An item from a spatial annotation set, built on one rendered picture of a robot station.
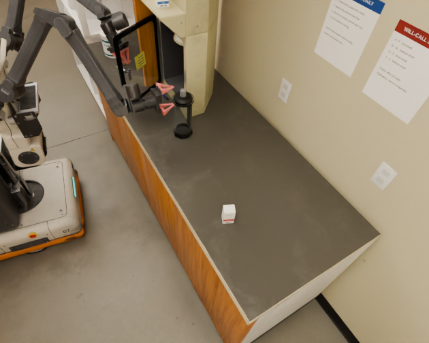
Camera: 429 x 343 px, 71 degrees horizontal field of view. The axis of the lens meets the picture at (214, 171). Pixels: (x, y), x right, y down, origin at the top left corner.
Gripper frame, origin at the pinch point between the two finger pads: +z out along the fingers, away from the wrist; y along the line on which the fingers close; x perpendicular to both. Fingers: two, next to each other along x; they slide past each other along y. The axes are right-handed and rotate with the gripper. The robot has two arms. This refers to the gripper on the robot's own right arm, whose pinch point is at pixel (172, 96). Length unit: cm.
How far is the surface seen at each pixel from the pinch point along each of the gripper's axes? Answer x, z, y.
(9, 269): 25, -113, -121
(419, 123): -78, 56, 23
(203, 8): 9.0, 20.2, 32.3
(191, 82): 9.5, 14.6, -2.6
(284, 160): -41, 43, -26
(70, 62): 258, -16, -116
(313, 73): -30, 55, 14
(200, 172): -27.7, 0.5, -26.1
